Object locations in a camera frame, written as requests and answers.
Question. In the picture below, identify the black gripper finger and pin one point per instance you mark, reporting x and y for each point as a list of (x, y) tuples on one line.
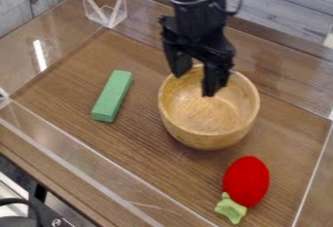
[(178, 59), (216, 72)]

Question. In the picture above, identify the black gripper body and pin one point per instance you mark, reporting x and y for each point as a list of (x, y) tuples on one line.
[(195, 28)]

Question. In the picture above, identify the wooden bowl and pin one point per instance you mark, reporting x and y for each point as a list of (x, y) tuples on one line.
[(207, 122)]

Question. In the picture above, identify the red plush tomato toy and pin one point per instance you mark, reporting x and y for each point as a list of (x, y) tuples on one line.
[(243, 187)]

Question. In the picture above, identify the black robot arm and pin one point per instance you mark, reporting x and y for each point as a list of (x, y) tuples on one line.
[(192, 36)]

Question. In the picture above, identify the green rectangular block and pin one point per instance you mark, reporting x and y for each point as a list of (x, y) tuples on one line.
[(108, 102)]

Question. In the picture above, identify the clear acrylic tray wall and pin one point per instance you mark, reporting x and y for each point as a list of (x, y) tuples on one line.
[(111, 195)]

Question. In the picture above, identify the black table frame bracket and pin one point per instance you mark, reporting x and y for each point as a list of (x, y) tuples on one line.
[(49, 218)]

